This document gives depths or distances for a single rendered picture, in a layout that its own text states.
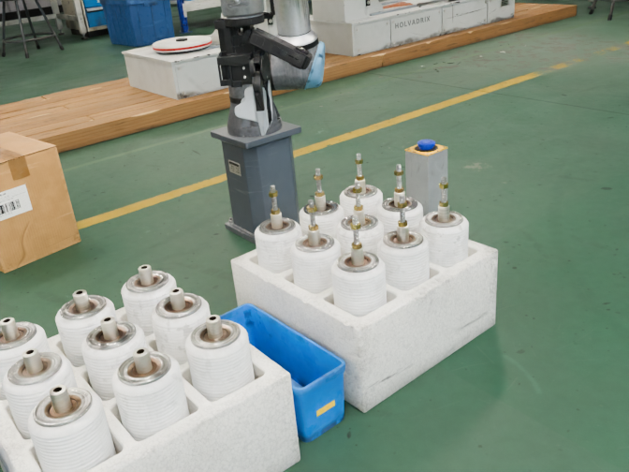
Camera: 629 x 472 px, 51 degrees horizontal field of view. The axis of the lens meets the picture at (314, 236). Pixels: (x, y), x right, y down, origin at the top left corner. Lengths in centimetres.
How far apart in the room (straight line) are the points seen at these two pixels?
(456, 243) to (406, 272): 13
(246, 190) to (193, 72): 159
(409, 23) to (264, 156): 256
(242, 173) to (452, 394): 87
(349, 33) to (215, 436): 317
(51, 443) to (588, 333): 103
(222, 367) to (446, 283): 48
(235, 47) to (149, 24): 457
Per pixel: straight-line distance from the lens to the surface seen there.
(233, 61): 122
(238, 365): 101
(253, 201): 183
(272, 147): 180
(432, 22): 439
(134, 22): 572
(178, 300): 110
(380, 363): 120
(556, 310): 153
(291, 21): 171
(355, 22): 393
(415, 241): 124
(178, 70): 331
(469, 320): 138
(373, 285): 116
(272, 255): 132
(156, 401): 97
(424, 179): 153
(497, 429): 121
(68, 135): 306
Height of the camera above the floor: 80
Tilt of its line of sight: 25 degrees down
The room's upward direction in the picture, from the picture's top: 5 degrees counter-clockwise
